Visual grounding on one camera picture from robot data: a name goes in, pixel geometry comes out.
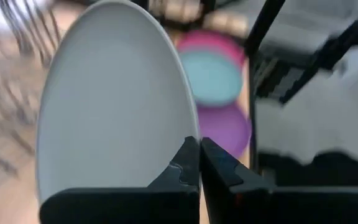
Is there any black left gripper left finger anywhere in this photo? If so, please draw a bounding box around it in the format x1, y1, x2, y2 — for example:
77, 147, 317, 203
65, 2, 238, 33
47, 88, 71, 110
39, 136, 201, 224

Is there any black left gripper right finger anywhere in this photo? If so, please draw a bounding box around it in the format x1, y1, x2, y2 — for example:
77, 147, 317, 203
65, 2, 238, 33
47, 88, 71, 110
200, 136, 358, 224

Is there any small purple plate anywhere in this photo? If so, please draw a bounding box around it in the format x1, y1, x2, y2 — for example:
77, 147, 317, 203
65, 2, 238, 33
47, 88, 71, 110
196, 102, 251, 159

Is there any large grey plate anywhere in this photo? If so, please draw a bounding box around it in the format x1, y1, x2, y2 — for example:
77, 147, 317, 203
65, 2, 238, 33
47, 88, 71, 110
35, 0, 200, 206

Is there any small teal plate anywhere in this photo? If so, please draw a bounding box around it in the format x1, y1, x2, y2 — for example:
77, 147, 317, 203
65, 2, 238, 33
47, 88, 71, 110
178, 51, 244, 108

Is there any small pink plate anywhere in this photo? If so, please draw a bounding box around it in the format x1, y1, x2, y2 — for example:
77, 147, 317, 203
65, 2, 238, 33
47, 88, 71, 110
175, 29, 247, 68

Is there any grey wire dish rack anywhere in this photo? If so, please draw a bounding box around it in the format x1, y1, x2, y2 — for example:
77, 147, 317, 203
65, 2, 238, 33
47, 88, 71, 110
0, 0, 65, 175

